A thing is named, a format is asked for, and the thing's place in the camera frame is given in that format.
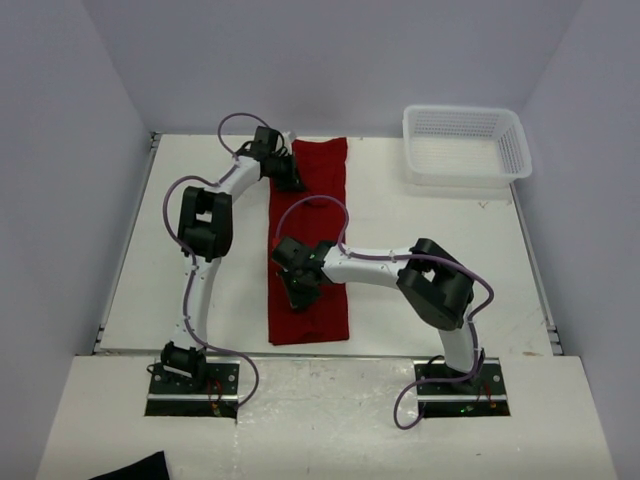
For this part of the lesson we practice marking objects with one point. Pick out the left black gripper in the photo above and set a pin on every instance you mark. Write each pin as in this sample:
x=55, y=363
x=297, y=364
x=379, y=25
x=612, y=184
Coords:
x=291, y=182

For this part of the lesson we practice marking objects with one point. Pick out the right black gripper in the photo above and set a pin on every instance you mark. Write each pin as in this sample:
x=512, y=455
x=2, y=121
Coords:
x=299, y=301

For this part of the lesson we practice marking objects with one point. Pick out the red t-shirt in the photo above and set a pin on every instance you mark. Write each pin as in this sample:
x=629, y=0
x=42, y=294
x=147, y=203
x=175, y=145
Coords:
x=310, y=218

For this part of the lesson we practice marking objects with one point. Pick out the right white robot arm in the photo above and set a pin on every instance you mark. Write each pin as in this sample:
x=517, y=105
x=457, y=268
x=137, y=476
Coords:
x=442, y=292

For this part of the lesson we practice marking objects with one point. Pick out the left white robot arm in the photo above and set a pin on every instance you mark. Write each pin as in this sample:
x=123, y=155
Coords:
x=198, y=215

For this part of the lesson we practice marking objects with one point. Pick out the white plastic basket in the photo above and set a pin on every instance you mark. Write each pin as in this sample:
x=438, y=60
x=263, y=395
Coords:
x=464, y=147

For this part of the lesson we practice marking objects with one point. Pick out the black cloth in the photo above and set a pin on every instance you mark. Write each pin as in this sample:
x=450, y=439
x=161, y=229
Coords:
x=153, y=467

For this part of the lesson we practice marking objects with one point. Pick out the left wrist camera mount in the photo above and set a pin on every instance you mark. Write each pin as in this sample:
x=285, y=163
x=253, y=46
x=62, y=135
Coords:
x=290, y=135

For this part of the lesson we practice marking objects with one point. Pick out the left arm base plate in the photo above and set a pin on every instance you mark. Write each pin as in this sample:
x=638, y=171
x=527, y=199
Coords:
x=214, y=394

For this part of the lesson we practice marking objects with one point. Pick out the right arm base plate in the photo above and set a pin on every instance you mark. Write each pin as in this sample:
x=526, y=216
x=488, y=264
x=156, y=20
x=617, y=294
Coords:
x=484, y=396

